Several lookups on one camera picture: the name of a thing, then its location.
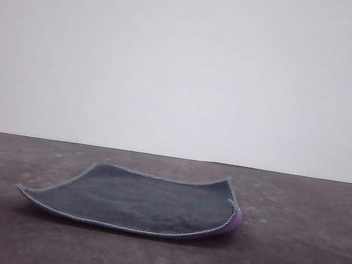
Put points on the grey table cloth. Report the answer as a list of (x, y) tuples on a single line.
[(293, 253)]

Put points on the purple towel with grey hem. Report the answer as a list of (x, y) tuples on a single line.
[(133, 201)]

